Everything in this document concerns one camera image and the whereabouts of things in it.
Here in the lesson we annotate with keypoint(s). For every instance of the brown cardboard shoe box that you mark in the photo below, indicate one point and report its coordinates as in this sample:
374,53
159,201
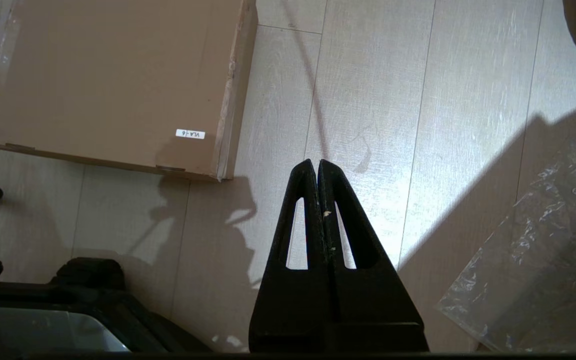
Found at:
108,75

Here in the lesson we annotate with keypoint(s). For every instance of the black and silver robot base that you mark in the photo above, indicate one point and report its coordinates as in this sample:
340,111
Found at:
93,280

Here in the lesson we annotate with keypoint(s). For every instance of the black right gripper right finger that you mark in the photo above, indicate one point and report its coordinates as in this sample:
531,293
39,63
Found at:
368,300

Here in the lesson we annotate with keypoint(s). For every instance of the clear plastic bag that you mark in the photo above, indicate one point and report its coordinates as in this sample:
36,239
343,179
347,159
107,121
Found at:
543,260

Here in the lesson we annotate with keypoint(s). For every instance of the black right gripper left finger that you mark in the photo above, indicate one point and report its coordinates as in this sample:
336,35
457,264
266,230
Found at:
293,300

